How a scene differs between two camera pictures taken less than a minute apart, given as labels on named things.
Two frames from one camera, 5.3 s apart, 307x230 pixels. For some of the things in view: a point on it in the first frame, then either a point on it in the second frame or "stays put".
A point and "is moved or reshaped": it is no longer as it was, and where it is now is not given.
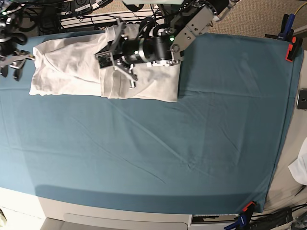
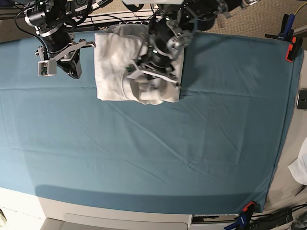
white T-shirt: [69, 67] is moved or reshaped
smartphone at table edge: [301, 99] stays put
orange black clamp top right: [293, 49] stays put
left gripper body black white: [17, 59] to [47, 67]
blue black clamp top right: [287, 22] stays put
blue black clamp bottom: [243, 222] stays put
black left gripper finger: [17, 74] to [73, 67]
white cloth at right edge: [298, 167] stays put
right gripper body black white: [123, 52] to [152, 63]
